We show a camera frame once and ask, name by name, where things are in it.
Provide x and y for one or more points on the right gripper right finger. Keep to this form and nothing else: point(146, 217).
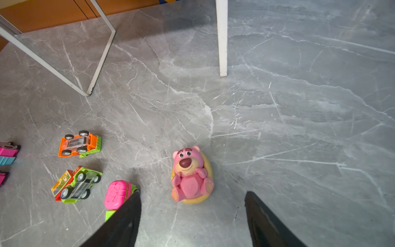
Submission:
point(266, 229)

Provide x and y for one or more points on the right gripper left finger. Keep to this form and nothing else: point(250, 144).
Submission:
point(121, 229)

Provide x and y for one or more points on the pink bear toy yellow base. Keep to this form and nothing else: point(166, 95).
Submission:
point(192, 176)

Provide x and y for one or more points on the yellow wooden two-tier shelf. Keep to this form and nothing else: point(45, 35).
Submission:
point(9, 31)

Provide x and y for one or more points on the pink green toy vehicle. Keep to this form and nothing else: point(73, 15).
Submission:
point(117, 194)

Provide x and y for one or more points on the green orange toy truck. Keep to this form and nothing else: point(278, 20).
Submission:
point(75, 185)

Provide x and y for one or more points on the orange toy car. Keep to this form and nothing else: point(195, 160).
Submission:
point(83, 144)

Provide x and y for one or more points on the pink green toy car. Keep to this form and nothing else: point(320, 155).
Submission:
point(3, 177)

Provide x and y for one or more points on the pink toy car upper left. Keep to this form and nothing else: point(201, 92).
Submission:
point(8, 153)

